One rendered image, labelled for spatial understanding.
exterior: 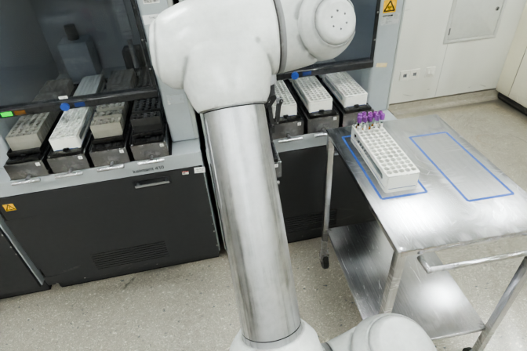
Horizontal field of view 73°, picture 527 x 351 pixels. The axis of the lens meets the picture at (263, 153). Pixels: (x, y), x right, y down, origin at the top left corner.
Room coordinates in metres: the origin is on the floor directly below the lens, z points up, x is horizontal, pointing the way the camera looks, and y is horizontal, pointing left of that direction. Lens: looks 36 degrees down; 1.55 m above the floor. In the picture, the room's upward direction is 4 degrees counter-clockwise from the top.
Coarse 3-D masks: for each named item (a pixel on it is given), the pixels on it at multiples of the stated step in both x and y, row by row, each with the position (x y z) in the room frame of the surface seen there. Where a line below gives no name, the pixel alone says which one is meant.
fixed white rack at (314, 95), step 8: (296, 80) 1.52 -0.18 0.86; (304, 80) 1.51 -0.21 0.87; (312, 80) 1.51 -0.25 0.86; (296, 88) 1.54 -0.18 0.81; (304, 88) 1.43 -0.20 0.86; (312, 88) 1.43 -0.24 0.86; (320, 88) 1.42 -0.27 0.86; (304, 96) 1.36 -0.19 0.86; (312, 96) 1.34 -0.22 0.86; (320, 96) 1.34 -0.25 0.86; (328, 96) 1.33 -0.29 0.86; (304, 104) 1.36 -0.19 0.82; (312, 104) 1.29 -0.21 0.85; (320, 104) 1.30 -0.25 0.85; (328, 104) 1.30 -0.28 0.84; (312, 112) 1.29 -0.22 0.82
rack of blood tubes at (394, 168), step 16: (352, 128) 1.06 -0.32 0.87; (384, 128) 1.03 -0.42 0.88; (368, 144) 0.95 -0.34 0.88; (384, 144) 0.93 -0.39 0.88; (368, 160) 0.91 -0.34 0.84; (384, 160) 0.86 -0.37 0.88; (400, 160) 0.86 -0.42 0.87; (384, 176) 0.79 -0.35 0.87; (400, 176) 0.78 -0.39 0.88; (416, 176) 0.78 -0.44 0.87; (384, 192) 0.78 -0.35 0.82
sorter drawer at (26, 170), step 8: (48, 144) 1.21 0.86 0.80; (48, 152) 1.17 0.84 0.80; (8, 160) 1.10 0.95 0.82; (16, 160) 1.10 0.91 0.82; (24, 160) 1.10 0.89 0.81; (32, 160) 1.10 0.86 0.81; (40, 160) 1.10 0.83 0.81; (8, 168) 1.08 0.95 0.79; (16, 168) 1.09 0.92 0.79; (24, 168) 1.09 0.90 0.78; (32, 168) 1.09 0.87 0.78; (40, 168) 1.10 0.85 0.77; (16, 176) 1.08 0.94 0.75; (24, 176) 1.09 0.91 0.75; (32, 176) 1.09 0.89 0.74; (16, 184) 1.04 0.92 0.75
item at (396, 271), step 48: (336, 144) 1.04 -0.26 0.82; (432, 144) 1.00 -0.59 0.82; (432, 192) 0.76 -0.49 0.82; (480, 192) 0.75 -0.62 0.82; (336, 240) 1.06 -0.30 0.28; (384, 240) 1.04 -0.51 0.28; (432, 240) 0.59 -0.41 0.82; (480, 240) 0.58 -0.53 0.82; (384, 288) 0.81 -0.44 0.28; (432, 288) 0.79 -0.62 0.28; (432, 336) 0.61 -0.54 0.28; (480, 336) 0.63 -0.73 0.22
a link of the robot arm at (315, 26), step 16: (288, 0) 0.56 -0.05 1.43; (304, 0) 0.54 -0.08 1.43; (320, 0) 0.53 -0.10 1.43; (336, 0) 0.53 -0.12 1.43; (288, 16) 0.54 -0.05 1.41; (304, 16) 0.52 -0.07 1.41; (320, 16) 0.51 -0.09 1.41; (336, 16) 0.52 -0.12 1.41; (352, 16) 0.52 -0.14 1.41; (288, 32) 0.53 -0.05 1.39; (304, 32) 0.51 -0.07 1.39; (320, 32) 0.51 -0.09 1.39; (336, 32) 0.51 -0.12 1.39; (352, 32) 0.52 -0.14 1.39; (288, 48) 0.52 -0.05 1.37; (304, 48) 0.53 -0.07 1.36; (320, 48) 0.51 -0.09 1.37; (336, 48) 0.51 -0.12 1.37; (288, 64) 0.53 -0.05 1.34; (304, 64) 0.54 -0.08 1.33
